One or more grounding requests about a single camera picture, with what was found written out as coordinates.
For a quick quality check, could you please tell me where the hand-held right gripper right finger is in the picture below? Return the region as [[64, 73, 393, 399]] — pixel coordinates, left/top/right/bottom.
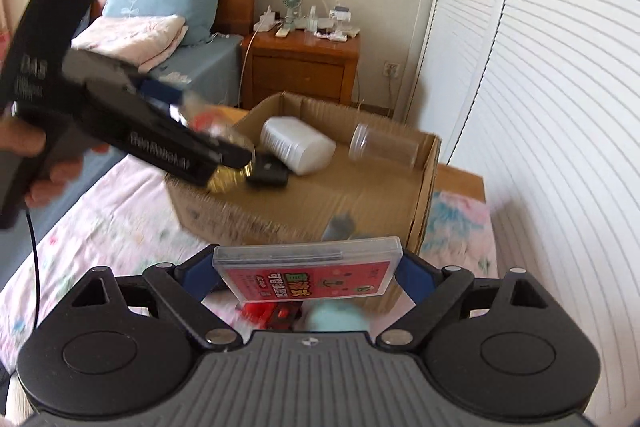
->
[[375, 249, 551, 350]]

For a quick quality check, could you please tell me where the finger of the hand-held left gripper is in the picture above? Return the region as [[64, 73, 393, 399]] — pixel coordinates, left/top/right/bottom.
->
[[125, 72, 190, 112], [200, 134, 255, 170]]

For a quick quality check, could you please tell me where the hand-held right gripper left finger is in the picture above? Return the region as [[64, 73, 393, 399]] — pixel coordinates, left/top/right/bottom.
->
[[70, 249, 242, 350]]

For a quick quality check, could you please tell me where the golden capsule jar silver lid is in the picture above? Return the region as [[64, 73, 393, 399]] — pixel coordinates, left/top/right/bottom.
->
[[170, 99, 261, 194]]

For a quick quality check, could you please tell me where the black electronic device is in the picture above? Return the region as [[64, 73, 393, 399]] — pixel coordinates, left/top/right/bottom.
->
[[247, 154, 290, 188]]

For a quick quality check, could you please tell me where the white translucent plastic container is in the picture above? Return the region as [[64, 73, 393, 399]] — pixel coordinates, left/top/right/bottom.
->
[[260, 117, 337, 176]]

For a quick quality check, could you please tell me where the brown cardboard box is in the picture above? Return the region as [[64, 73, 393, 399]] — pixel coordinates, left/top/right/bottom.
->
[[165, 91, 442, 313]]

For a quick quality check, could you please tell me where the clear plastic card case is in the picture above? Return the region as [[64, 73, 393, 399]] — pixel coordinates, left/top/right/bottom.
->
[[212, 236, 403, 304]]

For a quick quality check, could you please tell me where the clear plastic jar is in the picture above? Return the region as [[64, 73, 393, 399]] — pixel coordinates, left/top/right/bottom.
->
[[349, 123, 420, 168]]

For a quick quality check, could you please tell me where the person's left hand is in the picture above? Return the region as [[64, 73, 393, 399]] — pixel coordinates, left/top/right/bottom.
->
[[0, 113, 110, 209]]

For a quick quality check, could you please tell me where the blue bed sheet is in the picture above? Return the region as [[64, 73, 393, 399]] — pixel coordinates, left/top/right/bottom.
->
[[75, 34, 246, 168]]

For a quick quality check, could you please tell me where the pink floral quilt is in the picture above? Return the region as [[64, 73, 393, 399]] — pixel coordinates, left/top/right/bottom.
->
[[72, 14, 190, 74]]

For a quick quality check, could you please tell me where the red toy car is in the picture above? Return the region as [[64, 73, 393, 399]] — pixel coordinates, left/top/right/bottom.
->
[[235, 302, 306, 333]]

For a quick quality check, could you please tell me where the pale blue round object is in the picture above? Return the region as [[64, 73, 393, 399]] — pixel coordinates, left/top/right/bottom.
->
[[305, 299, 371, 333]]

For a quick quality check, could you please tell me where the pink floral tablecloth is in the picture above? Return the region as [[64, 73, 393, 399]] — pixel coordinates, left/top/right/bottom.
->
[[0, 152, 496, 333]]

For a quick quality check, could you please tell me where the wooden nightstand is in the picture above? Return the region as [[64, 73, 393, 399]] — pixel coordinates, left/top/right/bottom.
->
[[241, 27, 361, 110]]

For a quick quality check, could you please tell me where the white power strip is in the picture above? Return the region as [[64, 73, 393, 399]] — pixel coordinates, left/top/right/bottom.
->
[[254, 7, 281, 32]]

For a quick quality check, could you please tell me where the white phone stand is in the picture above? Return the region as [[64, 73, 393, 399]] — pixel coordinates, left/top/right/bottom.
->
[[330, 4, 352, 35]]

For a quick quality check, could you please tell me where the wide white louvered closet door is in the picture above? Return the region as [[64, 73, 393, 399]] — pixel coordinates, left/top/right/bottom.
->
[[440, 0, 640, 427]]

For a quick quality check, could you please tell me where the narrow white louvered closet door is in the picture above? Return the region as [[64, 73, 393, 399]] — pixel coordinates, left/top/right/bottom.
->
[[405, 0, 521, 168]]

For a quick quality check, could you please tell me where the white power cable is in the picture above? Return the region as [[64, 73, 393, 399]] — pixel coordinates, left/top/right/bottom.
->
[[239, 29, 261, 108]]

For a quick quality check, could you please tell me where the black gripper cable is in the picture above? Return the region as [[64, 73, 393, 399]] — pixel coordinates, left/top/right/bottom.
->
[[27, 207, 42, 333]]

